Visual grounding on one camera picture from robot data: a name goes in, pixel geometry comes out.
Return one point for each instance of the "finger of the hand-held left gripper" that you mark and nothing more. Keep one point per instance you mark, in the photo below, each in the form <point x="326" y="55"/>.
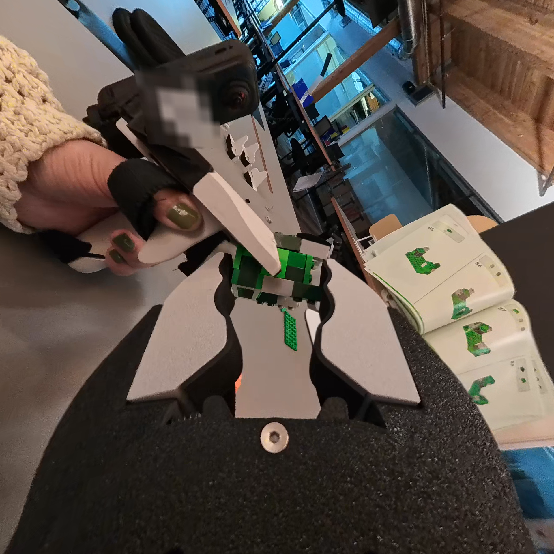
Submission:
<point x="238" y="220"/>

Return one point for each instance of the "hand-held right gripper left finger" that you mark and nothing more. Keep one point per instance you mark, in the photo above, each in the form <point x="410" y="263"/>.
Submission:
<point x="181" y="346"/>

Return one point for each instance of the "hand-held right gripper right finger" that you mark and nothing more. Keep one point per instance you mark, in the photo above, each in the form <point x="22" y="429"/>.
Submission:
<point x="368" y="350"/>

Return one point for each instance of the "green lego build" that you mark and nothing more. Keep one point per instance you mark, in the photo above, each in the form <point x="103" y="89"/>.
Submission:
<point x="294" y="264"/>

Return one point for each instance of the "green lego plate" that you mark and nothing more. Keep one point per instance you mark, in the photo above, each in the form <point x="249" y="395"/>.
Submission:
<point x="290" y="331"/>

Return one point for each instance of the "lego instruction booklet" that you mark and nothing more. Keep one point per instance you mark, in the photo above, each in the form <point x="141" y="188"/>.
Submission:
<point x="454" y="303"/>

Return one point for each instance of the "person's left hand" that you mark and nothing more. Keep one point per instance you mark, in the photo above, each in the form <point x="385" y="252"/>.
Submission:
<point x="65" y="194"/>

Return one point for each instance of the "orange brick separator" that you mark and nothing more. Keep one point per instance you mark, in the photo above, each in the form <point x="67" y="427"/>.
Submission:
<point x="238" y="383"/>

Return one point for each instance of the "black oval zip case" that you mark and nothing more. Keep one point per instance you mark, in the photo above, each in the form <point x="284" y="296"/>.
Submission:
<point x="151" y="39"/>

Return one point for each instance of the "background office desks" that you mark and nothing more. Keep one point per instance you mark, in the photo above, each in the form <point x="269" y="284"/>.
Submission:
<point x="303" y="121"/>

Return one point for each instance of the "wooden column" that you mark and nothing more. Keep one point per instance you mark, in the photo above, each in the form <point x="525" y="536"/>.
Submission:
<point x="355" y="60"/>

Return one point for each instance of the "silver air duct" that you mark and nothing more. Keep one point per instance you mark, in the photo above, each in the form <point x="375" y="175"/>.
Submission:
<point x="407" y="26"/>

